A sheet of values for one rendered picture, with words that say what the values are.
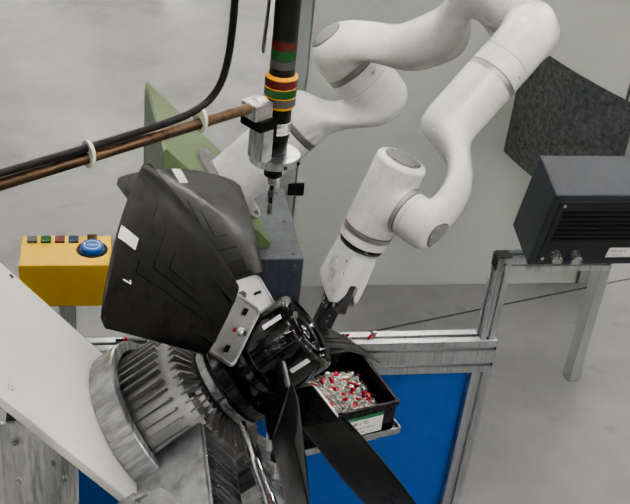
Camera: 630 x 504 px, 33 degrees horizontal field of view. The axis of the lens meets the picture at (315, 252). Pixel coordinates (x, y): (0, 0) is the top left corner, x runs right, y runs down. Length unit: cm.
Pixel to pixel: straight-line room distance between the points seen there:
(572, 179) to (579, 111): 134
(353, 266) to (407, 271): 213
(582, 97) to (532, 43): 157
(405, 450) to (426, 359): 26
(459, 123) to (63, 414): 76
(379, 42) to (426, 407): 76
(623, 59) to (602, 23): 16
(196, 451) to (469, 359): 90
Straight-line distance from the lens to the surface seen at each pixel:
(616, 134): 326
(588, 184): 202
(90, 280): 192
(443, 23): 198
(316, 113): 217
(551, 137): 345
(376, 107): 218
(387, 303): 376
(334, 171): 356
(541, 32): 178
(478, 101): 173
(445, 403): 228
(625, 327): 394
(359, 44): 212
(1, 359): 138
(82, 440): 143
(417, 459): 237
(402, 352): 214
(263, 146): 141
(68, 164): 123
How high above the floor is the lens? 211
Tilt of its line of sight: 32 degrees down
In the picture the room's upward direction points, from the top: 7 degrees clockwise
